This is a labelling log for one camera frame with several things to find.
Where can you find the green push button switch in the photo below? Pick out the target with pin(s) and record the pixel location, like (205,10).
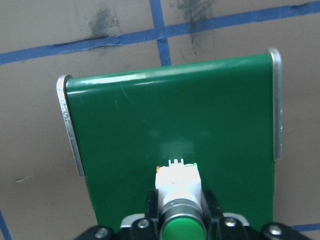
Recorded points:
(180,187)

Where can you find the green belt conveyor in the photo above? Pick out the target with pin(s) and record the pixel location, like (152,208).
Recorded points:
(175,112)

